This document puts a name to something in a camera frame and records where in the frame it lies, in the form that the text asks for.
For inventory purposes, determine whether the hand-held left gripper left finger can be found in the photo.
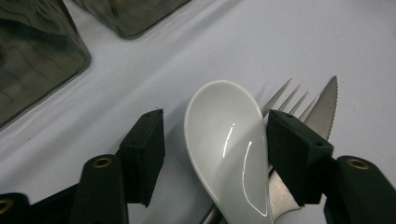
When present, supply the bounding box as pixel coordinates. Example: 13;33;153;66
119;107;166;208

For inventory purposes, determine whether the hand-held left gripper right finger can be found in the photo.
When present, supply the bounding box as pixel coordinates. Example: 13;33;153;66
265;108;335;207

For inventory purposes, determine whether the metal knife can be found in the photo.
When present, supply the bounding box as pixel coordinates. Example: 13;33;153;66
268;75;340;220

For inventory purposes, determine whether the white ceramic spoon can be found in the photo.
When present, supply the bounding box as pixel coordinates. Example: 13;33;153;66
183;79;276;224

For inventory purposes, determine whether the translucent grey plastic bin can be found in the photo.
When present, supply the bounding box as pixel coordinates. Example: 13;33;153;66
71;0;194;41
0;0;92;131

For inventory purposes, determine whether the metal fork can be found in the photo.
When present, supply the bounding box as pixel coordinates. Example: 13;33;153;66
199;77;320;224

